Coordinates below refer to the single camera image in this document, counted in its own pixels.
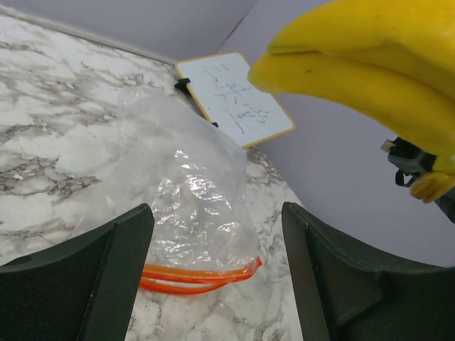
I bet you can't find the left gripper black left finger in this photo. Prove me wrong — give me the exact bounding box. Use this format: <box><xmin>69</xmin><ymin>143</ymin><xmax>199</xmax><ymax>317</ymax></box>
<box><xmin>1</xmin><ymin>204</ymin><xmax>154</xmax><ymax>340</ymax></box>

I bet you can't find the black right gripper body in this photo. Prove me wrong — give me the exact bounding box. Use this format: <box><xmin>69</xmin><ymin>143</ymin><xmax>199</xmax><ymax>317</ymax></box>
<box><xmin>380</xmin><ymin>137</ymin><xmax>454</xmax><ymax>223</ymax></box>

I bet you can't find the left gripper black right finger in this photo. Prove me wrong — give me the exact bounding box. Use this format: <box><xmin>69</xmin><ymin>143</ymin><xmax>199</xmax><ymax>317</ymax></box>
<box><xmin>282</xmin><ymin>202</ymin><xmax>454</xmax><ymax>341</ymax></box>

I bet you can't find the yellow fake banana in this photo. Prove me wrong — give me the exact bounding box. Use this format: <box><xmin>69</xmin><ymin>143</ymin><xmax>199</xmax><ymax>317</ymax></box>
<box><xmin>248</xmin><ymin>1</ymin><xmax>454</xmax><ymax>203</ymax></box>

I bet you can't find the clear zip bag orange seal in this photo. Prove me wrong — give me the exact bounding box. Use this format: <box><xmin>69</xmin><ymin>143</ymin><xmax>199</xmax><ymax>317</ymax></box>
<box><xmin>73</xmin><ymin>88</ymin><xmax>262</xmax><ymax>296</ymax></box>

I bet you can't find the small whiteboard wooden frame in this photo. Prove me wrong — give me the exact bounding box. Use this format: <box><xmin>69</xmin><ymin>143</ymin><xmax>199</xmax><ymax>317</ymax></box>
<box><xmin>175</xmin><ymin>52</ymin><xmax>295</xmax><ymax>148</ymax></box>

